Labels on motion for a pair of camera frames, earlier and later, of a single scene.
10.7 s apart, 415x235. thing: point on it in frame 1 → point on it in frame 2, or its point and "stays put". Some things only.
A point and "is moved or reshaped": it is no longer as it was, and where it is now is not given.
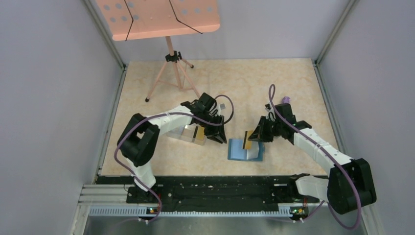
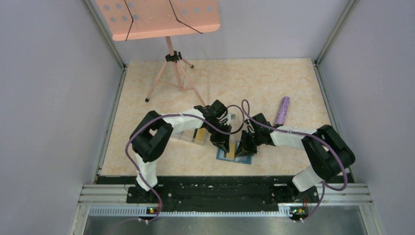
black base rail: [211, 190] stays put
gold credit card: [247, 144] is moved or reshaped
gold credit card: [199, 133] stays put
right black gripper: [260, 134] → [244, 148]
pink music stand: [129, 20] stays put
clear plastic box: [193, 133] stays put
